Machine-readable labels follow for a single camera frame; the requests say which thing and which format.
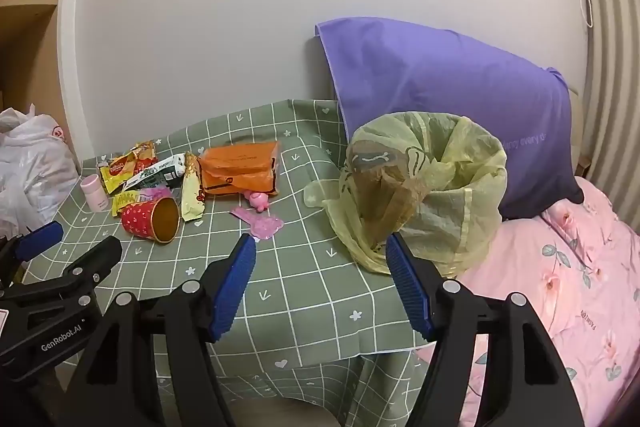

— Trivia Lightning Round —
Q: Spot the purple pillow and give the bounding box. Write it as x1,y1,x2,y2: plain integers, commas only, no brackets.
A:
315,18,586,220

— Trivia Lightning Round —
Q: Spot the white plastic bag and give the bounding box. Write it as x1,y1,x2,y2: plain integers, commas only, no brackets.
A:
0,104,83,240

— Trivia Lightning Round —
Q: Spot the small pink jar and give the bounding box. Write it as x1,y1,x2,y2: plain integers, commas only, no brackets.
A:
80,174,110,212

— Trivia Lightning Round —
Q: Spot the red paper cup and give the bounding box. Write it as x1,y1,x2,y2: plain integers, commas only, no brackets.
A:
120,196,181,245

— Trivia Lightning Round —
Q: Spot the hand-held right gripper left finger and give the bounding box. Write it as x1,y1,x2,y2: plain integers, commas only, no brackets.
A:
60,233,258,427

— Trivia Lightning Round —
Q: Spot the small pink purple wrapper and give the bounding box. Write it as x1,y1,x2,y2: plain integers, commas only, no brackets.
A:
137,187,173,205

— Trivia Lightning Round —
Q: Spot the orange packet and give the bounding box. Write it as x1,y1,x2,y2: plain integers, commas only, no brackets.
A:
196,140,281,198

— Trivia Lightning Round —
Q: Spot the yellow trash bag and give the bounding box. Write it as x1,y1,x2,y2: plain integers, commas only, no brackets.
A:
304,111,508,277

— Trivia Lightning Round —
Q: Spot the lilac blister wrapper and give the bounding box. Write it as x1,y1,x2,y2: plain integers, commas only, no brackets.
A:
230,206,285,242

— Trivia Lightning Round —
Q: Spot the striped beige curtain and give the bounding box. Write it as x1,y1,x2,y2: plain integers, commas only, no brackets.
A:
575,0,640,228

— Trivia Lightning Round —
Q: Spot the dark green white wrapper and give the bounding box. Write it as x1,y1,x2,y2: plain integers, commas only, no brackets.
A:
122,153,188,192

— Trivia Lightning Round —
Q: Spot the cream gold snack wrapper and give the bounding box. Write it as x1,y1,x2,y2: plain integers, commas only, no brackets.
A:
180,151,207,223

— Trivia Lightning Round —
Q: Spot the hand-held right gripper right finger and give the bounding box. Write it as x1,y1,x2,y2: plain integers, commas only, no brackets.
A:
385,232,586,427

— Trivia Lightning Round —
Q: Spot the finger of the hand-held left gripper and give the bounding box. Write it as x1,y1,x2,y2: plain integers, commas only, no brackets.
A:
0,222,65,293
0,236,123,308

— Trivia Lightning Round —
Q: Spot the pink floral blanket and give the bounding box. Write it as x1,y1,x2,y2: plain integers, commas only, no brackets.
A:
415,177,640,427

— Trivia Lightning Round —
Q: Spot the pink caterpillar toy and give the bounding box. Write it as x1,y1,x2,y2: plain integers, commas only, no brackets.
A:
243,189,271,212

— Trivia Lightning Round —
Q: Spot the small yellow wrapper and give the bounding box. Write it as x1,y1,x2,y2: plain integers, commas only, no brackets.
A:
111,189,143,215

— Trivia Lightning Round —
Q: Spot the brown gold snack wrapper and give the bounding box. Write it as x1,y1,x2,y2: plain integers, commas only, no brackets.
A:
131,141,158,172

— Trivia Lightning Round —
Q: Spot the wooden shelf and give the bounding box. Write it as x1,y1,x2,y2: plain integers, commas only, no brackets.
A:
0,0,81,118

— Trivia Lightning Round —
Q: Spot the yellow red snack wrapper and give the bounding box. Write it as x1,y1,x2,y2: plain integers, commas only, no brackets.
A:
97,149,138,195

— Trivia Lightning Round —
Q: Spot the green checked tablecloth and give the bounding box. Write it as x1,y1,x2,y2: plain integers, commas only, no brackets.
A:
22,99,441,427

